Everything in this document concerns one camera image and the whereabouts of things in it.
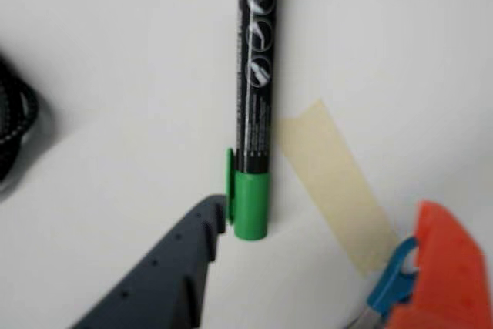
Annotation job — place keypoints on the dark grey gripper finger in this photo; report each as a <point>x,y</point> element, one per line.
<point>165,279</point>

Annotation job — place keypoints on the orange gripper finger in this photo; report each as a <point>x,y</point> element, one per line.
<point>450,267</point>

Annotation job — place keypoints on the green and black marker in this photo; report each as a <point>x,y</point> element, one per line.
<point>256,113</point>

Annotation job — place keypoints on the wide beige masking tape strip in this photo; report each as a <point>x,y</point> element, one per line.
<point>331,186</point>

